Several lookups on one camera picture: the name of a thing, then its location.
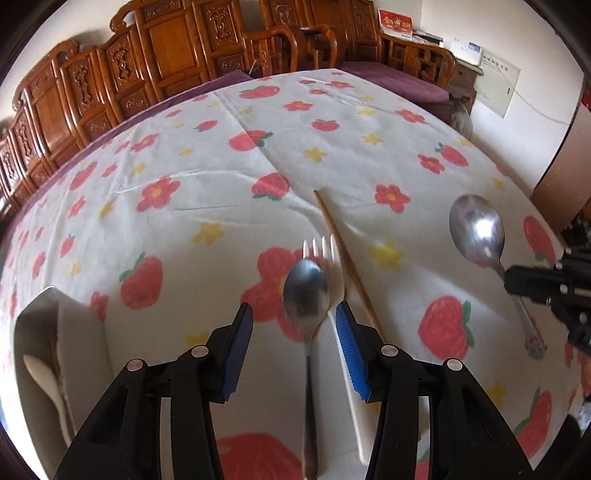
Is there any red greeting card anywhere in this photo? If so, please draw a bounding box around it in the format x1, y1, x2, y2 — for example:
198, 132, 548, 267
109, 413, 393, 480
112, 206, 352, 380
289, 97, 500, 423
378, 9, 414, 40

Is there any grey fluffy pet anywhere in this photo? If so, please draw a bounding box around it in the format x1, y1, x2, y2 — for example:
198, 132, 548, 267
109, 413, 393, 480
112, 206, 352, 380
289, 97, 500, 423
435, 100, 473, 140

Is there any white router box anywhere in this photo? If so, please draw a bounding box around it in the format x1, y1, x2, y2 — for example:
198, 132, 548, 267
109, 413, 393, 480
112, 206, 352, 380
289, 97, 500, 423
450, 39, 483, 66

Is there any purple armchair cushion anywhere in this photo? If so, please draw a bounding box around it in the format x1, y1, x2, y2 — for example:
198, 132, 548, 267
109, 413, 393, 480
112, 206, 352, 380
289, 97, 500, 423
342, 61, 450, 104

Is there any carved wooden armchair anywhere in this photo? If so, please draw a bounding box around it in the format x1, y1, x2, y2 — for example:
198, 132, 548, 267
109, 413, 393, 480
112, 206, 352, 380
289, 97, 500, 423
259, 0, 457, 88

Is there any large white plastic spoon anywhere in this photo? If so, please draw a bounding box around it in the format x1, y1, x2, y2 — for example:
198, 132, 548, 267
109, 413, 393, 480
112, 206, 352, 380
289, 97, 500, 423
23, 355, 72, 447

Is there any strawberry flower print tablecloth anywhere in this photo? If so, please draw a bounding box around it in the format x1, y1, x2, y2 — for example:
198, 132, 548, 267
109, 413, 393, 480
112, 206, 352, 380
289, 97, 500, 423
1, 70, 580, 479

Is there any white wall distribution box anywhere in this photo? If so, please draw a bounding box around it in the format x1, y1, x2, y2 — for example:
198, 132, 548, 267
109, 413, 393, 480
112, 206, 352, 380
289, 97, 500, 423
475, 49, 521, 118

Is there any carved wooden sofa bench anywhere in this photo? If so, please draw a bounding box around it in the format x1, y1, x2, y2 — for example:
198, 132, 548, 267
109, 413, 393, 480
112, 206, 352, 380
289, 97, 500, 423
0, 0, 302, 218

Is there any dark brown wooden chopstick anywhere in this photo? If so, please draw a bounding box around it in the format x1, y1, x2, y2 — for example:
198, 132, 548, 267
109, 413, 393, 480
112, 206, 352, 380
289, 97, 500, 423
314, 190, 386, 340

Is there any white plastic fork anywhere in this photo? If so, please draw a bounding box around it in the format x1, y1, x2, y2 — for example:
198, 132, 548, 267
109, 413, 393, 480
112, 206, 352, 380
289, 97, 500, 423
303, 235, 377, 466

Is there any rectangular metal tin box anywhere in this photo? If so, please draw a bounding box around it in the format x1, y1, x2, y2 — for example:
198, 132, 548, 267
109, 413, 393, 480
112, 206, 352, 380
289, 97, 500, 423
13, 286, 113, 478

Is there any stainless steel spoon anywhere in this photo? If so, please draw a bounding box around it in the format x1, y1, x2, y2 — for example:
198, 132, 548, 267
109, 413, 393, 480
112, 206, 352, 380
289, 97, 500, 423
283, 259, 329, 480

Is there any wooden side table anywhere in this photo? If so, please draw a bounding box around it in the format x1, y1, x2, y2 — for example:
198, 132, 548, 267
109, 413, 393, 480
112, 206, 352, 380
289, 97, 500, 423
446, 59, 484, 113

